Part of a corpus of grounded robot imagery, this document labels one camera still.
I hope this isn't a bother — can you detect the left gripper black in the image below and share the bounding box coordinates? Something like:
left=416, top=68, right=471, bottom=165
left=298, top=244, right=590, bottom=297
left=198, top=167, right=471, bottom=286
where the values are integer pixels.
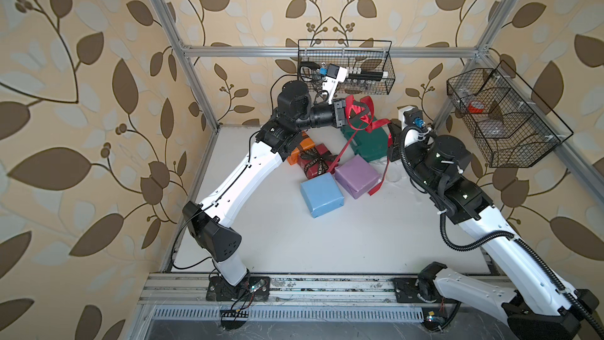
left=287, top=95, right=366, bottom=132

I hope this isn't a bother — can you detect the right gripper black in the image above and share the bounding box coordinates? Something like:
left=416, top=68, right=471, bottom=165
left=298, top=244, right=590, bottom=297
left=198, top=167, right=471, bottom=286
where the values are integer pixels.
left=389, top=120, right=442, bottom=191

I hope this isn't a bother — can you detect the red ribbon bow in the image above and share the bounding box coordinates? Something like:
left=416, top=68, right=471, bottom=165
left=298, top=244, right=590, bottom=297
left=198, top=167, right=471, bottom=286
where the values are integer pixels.
left=328, top=95, right=391, bottom=173

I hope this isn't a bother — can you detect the purple gift box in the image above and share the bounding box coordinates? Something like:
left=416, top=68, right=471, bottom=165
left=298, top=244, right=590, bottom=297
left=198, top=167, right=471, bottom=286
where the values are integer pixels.
left=334, top=155, right=380, bottom=199

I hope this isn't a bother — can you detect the blue gift box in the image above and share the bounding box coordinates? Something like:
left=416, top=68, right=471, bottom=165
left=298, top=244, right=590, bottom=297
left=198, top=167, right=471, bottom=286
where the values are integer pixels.
left=300, top=173, right=344, bottom=218

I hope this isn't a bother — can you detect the white ribbon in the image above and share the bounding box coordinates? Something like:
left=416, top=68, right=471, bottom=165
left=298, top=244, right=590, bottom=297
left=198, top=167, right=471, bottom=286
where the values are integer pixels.
left=370, top=158, right=422, bottom=198

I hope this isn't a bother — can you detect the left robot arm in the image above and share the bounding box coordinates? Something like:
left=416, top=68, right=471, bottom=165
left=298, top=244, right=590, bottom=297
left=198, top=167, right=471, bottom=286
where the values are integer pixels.
left=182, top=78, right=345, bottom=287

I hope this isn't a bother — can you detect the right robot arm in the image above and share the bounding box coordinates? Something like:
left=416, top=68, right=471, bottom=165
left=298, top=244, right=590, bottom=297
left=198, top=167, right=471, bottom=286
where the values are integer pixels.
left=388, top=119, right=603, bottom=339

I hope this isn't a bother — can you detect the orange gift box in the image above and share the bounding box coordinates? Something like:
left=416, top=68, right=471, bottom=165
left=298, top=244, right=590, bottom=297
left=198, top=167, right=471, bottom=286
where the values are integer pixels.
left=287, top=132, right=316, bottom=165

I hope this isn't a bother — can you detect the dark red gift box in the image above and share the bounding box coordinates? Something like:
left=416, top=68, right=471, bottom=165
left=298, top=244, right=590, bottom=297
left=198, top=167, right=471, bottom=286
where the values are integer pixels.
left=296, top=143, right=340, bottom=179

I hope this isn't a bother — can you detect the red object in basket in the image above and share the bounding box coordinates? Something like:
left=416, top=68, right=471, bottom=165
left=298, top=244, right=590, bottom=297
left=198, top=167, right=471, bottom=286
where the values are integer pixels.
left=467, top=99, right=485, bottom=114

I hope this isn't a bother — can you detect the green plastic tool case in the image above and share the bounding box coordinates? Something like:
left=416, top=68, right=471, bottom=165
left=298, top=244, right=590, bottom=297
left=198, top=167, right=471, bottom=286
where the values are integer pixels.
left=341, top=126, right=389, bottom=162

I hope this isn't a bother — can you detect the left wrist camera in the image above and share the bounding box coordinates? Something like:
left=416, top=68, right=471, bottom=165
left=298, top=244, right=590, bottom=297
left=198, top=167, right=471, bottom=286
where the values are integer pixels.
left=319, top=63, right=349, bottom=105

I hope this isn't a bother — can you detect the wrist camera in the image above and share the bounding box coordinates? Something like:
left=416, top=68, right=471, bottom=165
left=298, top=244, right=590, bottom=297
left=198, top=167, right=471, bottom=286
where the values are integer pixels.
left=398, top=105, right=429, bottom=147
left=319, top=63, right=349, bottom=105

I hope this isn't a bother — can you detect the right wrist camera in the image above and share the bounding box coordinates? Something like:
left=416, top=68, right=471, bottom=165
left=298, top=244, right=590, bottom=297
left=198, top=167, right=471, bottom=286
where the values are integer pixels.
left=398, top=105, right=429, bottom=147

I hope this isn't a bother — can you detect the socket set rail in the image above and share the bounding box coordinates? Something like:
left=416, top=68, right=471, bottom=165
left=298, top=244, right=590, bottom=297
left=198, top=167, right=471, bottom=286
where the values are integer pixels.
left=299, top=60, right=390, bottom=83

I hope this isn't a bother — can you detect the black wire basket right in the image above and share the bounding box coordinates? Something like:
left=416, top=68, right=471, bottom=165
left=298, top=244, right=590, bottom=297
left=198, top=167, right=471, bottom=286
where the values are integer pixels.
left=447, top=60, right=573, bottom=168

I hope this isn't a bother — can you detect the black wire basket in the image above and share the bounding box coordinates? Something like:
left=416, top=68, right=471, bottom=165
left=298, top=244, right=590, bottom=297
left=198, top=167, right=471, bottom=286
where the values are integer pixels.
left=297, top=38, right=396, bottom=95
left=447, top=60, right=573, bottom=168

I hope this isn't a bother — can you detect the black wire basket back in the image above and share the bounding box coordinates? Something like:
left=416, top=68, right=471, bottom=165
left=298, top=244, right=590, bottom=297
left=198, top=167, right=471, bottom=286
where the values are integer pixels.
left=297, top=38, right=396, bottom=95

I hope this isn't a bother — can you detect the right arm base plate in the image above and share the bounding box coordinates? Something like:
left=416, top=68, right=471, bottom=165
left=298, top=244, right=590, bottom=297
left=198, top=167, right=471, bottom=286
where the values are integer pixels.
left=392, top=277, right=456, bottom=305

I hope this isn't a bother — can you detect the black corrugated cable conduit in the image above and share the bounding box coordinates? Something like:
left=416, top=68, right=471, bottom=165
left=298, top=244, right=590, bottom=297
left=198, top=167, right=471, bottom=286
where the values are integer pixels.
left=398, top=124, right=604, bottom=340

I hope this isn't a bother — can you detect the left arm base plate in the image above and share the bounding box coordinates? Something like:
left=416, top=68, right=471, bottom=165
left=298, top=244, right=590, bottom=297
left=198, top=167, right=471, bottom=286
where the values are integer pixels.
left=205, top=275, right=271, bottom=302

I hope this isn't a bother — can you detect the aluminium front rail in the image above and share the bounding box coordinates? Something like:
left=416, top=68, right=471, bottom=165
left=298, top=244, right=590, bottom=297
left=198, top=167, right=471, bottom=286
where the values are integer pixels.
left=137, top=272, right=529, bottom=309

